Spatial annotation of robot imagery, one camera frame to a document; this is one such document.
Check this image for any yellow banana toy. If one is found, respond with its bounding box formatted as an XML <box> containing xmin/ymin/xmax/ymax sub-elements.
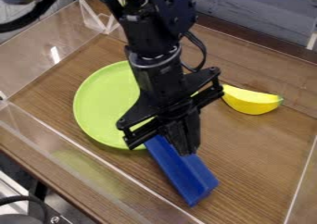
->
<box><xmin>222</xmin><ymin>84</ymin><xmax>283</xmax><ymax>115</ymax></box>

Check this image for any black metal table frame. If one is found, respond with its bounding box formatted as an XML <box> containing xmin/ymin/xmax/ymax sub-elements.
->
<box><xmin>26</xmin><ymin>180</ymin><xmax>73</xmax><ymax>224</ymax></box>

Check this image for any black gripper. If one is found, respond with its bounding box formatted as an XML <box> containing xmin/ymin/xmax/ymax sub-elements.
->
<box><xmin>116</xmin><ymin>53</ymin><xmax>223</xmax><ymax>156</ymax></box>

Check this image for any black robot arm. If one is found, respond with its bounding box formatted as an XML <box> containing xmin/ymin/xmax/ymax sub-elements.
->
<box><xmin>0</xmin><ymin>0</ymin><xmax>224</xmax><ymax>156</ymax></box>

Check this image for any black cable lower left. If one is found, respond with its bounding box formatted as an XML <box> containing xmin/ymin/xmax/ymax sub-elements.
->
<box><xmin>0</xmin><ymin>195</ymin><xmax>45</xmax><ymax>224</ymax></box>

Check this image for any clear acrylic triangle bracket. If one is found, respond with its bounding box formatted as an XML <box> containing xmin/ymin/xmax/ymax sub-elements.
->
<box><xmin>77</xmin><ymin>0</ymin><xmax>120</xmax><ymax>35</ymax></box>

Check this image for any green round plate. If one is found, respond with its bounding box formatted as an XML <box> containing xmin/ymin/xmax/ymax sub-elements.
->
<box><xmin>72</xmin><ymin>60</ymin><xmax>202</xmax><ymax>151</ymax></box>

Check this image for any blue T-shaped block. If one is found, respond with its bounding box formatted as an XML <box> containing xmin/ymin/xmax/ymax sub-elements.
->
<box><xmin>144</xmin><ymin>135</ymin><xmax>219</xmax><ymax>206</ymax></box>

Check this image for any clear acrylic front wall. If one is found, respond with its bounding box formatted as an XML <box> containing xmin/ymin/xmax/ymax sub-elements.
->
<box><xmin>0</xmin><ymin>99</ymin><xmax>204</xmax><ymax>224</ymax></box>

